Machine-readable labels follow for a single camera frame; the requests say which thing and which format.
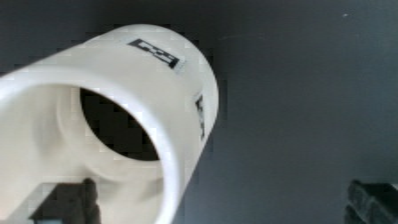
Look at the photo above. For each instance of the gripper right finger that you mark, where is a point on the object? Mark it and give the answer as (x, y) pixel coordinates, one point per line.
(372, 208)

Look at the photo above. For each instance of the white lamp shade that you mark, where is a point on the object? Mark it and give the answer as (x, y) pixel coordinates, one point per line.
(141, 67)

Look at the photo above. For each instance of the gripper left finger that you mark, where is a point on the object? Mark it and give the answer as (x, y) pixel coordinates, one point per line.
(70, 206)

